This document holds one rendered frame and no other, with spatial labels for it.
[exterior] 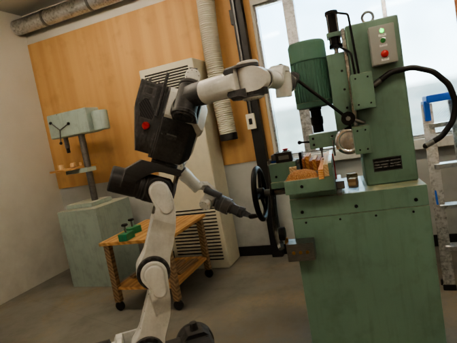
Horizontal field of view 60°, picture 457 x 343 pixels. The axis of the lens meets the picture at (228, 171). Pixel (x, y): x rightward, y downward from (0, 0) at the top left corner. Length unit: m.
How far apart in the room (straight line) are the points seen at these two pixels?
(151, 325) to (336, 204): 0.96
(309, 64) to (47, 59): 3.24
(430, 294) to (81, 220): 2.80
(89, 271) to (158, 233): 2.16
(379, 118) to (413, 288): 0.76
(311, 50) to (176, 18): 2.07
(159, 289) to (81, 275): 2.22
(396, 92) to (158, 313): 1.40
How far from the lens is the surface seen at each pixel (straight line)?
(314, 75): 1.92
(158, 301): 1.78
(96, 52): 4.23
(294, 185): 1.72
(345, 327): 2.02
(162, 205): 1.68
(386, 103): 1.89
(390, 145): 1.90
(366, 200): 1.81
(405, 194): 1.83
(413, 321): 2.02
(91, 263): 3.80
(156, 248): 1.75
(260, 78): 1.38
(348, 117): 1.83
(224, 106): 3.36
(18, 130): 4.44
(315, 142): 1.96
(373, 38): 1.85
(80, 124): 3.76
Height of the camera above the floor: 1.15
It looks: 6 degrees down
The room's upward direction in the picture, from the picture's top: 10 degrees counter-clockwise
